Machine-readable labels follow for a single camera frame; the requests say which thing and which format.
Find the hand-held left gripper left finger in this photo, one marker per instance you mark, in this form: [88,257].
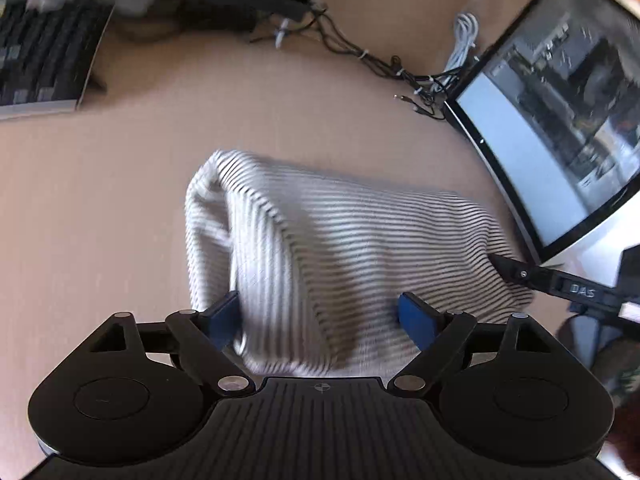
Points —
[222,317]

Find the white glass-sided computer case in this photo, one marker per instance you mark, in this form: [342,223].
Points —
[525,170]

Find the grey striped shirt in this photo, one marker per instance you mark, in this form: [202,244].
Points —
[350,240]

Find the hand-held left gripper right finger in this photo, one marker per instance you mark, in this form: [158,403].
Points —
[415,317]

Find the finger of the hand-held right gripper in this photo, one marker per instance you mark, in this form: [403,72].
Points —
[522,274]

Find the black mechanical keyboard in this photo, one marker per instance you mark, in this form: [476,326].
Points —
[45,55]

